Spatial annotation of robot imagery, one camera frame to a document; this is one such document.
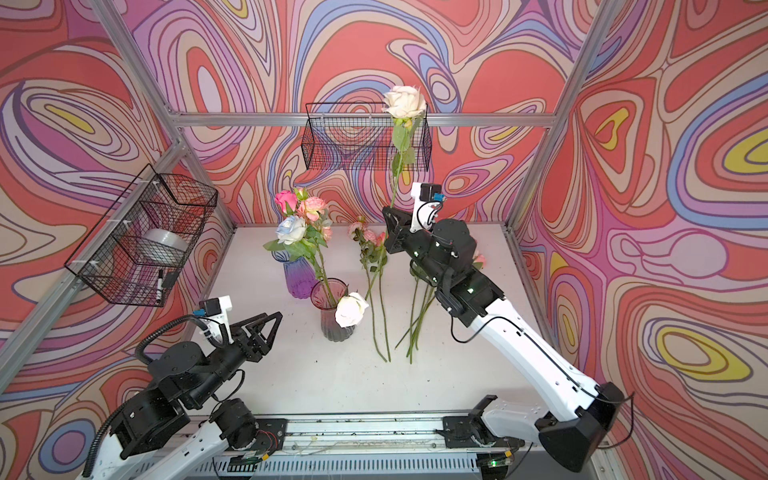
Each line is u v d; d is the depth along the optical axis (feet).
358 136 3.31
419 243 1.77
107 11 2.22
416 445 2.38
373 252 3.54
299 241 2.19
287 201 2.29
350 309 1.66
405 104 1.67
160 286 2.36
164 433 1.46
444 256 1.47
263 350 1.83
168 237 2.41
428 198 1.64
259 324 1.86
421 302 3.18
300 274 3.26
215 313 1.77
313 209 2.27
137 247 2.28
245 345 1.79
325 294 2.61
